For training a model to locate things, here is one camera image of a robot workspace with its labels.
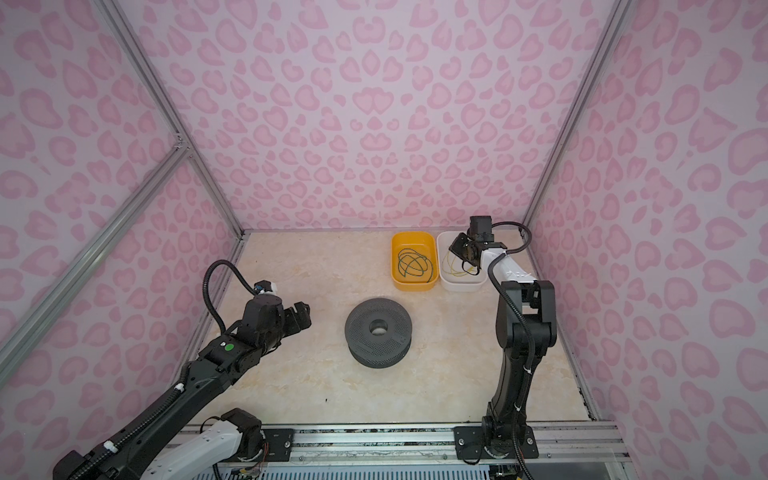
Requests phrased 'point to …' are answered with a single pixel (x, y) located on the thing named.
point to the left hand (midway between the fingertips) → (298, 307)
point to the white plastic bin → (450, 283)
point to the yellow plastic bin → (424, 242)
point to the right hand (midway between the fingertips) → (458, 242)
